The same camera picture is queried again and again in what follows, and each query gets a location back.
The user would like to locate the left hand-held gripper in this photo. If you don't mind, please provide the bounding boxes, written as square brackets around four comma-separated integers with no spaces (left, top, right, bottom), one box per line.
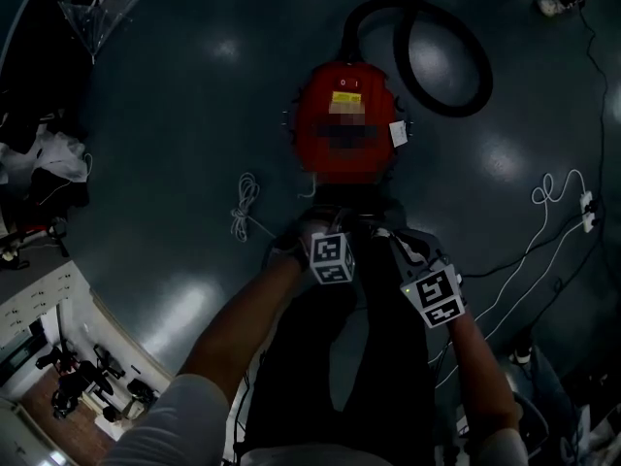
[297,206,356,286]

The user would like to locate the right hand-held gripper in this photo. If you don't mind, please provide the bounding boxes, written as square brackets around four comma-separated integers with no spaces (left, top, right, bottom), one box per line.
[372,227,468,330]

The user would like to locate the person's left forearm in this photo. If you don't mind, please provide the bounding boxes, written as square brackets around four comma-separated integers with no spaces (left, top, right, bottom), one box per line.
[178,253,312,393]

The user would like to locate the person's right forearm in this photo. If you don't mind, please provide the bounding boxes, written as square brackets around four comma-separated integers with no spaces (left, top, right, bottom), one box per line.
[444,307,524,437]

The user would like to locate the clear plastic bag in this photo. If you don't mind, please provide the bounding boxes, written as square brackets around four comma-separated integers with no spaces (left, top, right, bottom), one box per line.
[56,0,146,66]

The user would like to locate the red vacuum cleaner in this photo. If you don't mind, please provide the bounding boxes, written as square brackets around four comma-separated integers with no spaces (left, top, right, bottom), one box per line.
[281,59,414,189]

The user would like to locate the person's black trousers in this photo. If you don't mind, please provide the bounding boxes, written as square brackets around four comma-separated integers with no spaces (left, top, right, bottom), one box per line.
[241,224,439,456]

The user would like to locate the white paper tag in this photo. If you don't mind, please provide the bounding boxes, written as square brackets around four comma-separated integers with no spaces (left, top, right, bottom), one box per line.
[388,119,409,148]

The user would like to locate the white power strip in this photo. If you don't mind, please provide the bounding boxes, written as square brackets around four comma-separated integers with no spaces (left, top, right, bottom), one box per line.
[578,189,597,234]

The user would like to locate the pile of black shoes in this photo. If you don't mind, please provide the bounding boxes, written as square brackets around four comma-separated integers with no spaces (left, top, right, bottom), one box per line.
[34,341,162,422]

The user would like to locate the white cabinet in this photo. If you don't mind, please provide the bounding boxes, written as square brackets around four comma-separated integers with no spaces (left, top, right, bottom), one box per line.
[0,258,94,390]

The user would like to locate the pile of clothes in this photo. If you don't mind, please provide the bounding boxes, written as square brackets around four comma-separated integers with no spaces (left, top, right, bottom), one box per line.
[0,108,94,271]

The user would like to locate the white coiled power cord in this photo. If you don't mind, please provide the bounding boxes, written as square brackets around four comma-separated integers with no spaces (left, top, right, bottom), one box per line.
[229,171,278,245]

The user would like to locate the white power strip cable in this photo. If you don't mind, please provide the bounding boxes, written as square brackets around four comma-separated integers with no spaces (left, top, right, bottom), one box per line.
[429,168,587,390]

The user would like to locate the black vacuum hose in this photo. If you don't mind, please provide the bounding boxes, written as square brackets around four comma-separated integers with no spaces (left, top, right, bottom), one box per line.
[339,0,496,119]

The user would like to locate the long black cable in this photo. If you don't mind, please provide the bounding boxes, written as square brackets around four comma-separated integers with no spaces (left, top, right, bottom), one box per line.
[575,0,611,213]

